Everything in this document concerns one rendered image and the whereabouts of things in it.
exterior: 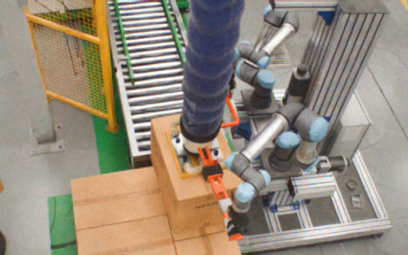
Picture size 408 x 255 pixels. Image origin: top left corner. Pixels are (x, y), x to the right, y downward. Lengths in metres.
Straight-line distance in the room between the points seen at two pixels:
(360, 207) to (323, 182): 0.95
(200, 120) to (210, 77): 0.31
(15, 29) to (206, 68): 1.62
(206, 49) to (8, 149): 2.62
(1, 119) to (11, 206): 0.96
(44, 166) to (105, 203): 1.06
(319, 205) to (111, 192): 1.61
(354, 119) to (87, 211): 1.80
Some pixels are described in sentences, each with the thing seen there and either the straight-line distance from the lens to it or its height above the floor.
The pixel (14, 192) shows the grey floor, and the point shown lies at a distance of 3.93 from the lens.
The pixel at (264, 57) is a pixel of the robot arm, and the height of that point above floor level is 1.54.
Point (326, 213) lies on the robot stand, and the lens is 3.65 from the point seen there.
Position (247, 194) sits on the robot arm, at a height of 1.56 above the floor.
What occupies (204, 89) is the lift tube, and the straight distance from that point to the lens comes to 2.11.
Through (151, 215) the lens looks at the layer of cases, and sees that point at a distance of 3.03.
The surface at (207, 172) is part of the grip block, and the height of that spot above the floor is 1.22.
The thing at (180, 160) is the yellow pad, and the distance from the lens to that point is 2.59.
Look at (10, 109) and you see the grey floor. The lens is 4.51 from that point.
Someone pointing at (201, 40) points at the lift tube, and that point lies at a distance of 1.94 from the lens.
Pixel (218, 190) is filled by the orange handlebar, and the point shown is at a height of 1.21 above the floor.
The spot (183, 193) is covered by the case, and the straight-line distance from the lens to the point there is 2.50.
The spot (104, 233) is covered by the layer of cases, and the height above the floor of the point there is 0.54.
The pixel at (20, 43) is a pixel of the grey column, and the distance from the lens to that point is 3.33.
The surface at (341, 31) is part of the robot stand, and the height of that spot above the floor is 1.92.
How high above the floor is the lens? 3.21
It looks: 50 degrees down
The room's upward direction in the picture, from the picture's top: 8 degrees clockwise
